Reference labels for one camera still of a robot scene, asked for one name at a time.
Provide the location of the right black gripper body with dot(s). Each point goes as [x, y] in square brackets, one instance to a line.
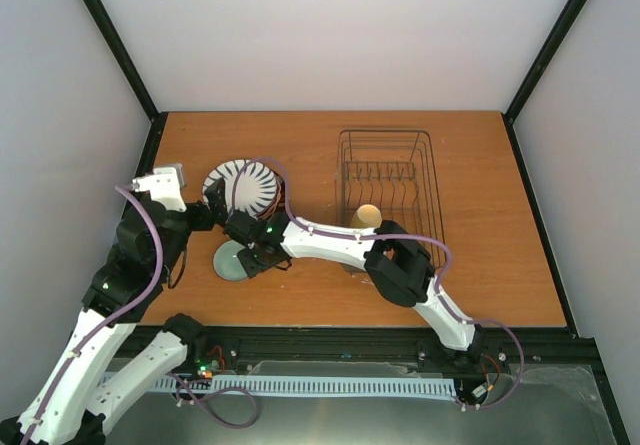
[258, 264]

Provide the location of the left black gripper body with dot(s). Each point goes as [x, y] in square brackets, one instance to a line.
[205, 220]

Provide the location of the pale green ceramic bowl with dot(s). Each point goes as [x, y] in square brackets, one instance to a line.
[226, 263]

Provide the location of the white blue striped plate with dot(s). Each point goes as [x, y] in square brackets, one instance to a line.
[256, 189]

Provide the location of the yellow ceramic mug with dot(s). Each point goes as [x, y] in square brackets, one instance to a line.
[366, 216]

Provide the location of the black wire dish rack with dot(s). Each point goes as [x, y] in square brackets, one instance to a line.
[394, 170]

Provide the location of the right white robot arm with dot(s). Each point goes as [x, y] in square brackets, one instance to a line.
[397, 263]

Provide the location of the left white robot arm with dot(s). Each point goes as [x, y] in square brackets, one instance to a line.
[74, 406]

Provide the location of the dark striped bottom plate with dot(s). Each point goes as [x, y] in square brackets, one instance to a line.
[276, 202]

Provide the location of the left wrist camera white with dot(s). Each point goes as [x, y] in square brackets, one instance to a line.
[165, 185]

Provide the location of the light blue cable duct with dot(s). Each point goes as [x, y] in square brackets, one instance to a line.
[327, 387]

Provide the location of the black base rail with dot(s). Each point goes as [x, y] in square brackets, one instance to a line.
[416, 348]

